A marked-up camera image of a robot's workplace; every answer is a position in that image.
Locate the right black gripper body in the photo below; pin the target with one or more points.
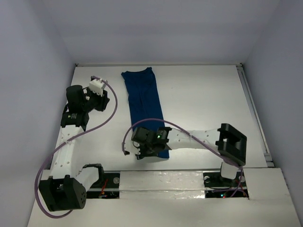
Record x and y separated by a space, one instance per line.
147 150

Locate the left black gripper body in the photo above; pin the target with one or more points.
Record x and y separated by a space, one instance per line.
102 102

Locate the blue printed t-shirt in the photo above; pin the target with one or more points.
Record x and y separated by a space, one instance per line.
143 99

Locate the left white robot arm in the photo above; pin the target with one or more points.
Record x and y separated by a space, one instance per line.
67 185

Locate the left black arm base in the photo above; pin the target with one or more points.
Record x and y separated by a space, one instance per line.
108 188

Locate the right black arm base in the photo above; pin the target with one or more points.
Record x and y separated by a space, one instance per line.
218 187

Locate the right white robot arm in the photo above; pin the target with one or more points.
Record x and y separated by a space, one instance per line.
226 141

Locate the white foam strip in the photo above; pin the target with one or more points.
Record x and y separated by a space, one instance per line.
161 185

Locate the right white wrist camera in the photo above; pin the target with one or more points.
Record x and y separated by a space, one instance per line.
132 148

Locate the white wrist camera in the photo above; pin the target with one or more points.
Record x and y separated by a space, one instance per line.
97 86
132 148

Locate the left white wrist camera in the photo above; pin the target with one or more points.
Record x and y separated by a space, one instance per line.
97 86

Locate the aluminium rail at right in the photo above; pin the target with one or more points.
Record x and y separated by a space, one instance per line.
255 117

